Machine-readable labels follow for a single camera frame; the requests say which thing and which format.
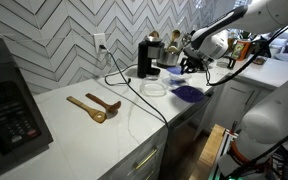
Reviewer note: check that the light blue container lid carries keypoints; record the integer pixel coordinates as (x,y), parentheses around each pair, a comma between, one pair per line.
(177,70)

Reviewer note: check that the light wooden slotted spatula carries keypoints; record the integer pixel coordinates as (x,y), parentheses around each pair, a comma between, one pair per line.
(96,115)

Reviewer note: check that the steel utensil holder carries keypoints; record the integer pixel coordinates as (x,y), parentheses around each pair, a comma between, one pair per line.
(168,57)

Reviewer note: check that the dark purple container lid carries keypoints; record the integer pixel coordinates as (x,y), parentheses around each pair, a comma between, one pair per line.
(188,94)

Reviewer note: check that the black microwave oven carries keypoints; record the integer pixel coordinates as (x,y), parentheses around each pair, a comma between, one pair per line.
(23,131)

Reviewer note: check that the gold drawer handle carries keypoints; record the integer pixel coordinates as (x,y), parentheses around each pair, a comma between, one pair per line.
(145,159)

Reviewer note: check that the wooden spoon in holder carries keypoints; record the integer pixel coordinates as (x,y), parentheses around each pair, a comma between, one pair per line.
(175,35)

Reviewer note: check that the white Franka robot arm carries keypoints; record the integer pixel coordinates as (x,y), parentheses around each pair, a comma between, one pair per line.
(265,126)

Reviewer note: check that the white wall outlet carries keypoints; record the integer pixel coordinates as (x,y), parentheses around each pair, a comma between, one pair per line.
(99,39)

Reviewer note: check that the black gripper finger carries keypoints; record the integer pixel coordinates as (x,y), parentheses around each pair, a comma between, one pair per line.
(183,69)
(192,69)

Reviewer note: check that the dark wooden spoon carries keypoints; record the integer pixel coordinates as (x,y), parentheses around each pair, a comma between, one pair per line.
(110,108)

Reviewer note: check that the black coffee grinder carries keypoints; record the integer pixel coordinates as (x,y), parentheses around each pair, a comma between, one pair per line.
(148,49)

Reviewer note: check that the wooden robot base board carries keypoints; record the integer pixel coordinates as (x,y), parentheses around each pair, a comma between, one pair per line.
(207,158)

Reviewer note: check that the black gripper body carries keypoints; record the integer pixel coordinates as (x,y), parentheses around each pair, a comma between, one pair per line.
(192,59)

